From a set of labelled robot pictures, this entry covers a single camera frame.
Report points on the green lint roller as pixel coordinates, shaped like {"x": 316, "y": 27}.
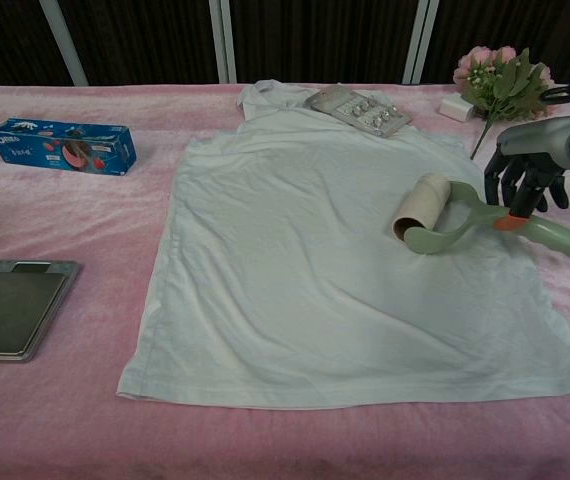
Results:
{"x": 447, "y": 232}

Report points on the slanted white frame post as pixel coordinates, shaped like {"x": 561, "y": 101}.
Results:
{"x": 65, "y": 40}

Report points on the blue Oreo cookie box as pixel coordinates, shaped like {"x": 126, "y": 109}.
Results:
{"x": 65, "y": 146}

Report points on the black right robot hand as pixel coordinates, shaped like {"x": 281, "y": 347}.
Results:
{"x": 530, "y": 170}

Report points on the white t-shirt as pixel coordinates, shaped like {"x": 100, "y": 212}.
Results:
{"x": 315, "y": 300}

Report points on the blister card with metal knobs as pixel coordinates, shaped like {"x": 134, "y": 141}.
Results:
{"x": 360, "y": 110}

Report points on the grey kitchen scale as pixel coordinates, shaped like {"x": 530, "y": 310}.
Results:
{"x": 10, "y": 312}

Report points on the small white box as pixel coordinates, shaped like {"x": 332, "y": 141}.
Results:
{"x": 456, "y": 108}

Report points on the dark pleated curtain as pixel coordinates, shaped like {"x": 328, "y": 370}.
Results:
{"x": 315, "y": 35}

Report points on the pink plush table cloth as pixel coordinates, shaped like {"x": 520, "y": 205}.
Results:
{"x": 65, "y": 415}

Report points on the white double frame post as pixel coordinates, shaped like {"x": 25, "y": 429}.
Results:
{"x": 224, "y": 40}

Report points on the pink artificial flower bouquet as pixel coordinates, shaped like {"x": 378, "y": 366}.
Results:
{"x": 507, "y": 82}

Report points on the white-grey frame post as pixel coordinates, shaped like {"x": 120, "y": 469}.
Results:
{"x": 419, "y": 40}

